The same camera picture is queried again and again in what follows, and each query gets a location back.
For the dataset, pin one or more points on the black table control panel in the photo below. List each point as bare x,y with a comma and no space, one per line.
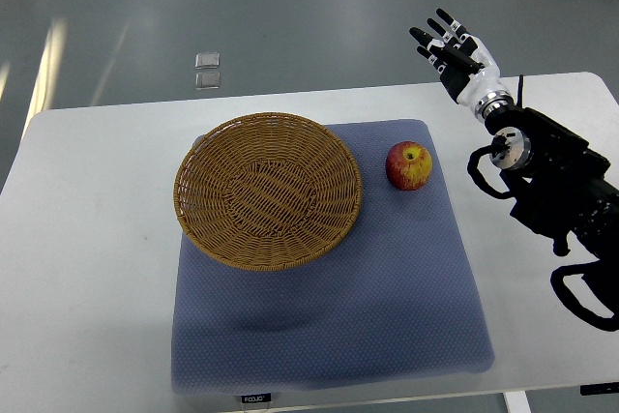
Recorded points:
599,389

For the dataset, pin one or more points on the upper floor outlet plate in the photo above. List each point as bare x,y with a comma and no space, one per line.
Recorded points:
207,60

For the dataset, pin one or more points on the black table label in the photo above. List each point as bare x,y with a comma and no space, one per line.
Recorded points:
256,398

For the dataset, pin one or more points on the white table leg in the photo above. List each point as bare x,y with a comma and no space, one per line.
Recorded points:
517,402

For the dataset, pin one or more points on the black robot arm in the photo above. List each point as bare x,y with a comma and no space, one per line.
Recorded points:
559,188

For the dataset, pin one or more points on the floor outlet plate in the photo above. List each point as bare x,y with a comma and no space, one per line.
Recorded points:
207,60
207,80

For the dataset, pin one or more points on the brown wicker basket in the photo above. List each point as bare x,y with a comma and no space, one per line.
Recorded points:
267,192

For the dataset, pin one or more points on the lower floor outlet plate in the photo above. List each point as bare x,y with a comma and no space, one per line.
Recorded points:
207,80

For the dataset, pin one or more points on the red yellow apple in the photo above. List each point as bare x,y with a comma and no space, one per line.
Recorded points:
408,166

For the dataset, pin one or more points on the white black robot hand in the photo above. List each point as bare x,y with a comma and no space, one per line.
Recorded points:
466,69

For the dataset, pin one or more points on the blue fabric mat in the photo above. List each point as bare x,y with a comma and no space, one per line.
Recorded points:
395,299

